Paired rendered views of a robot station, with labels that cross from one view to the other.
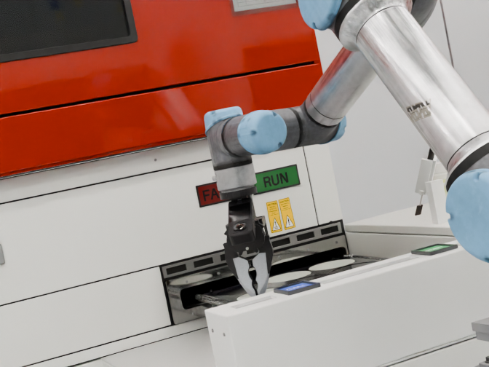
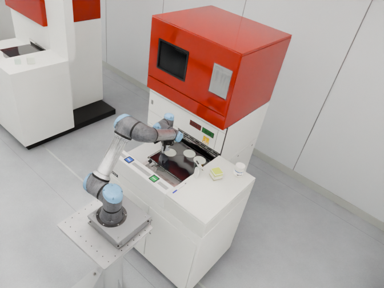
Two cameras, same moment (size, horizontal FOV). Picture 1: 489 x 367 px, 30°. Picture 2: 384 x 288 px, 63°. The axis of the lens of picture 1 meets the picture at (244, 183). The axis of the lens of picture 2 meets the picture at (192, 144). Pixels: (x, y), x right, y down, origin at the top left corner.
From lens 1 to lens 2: 2.30 m
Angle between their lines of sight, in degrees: 62
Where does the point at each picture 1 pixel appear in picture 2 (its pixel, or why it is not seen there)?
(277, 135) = not seen: hidden behind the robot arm
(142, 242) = (176, 120)
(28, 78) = (162, 74)
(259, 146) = not seen: hidden behind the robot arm
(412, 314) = (139, 183)
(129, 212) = (176, 113)
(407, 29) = (112, 144)
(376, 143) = not seen: outside the picture
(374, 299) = (133, 174)
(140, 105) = (180, 96)
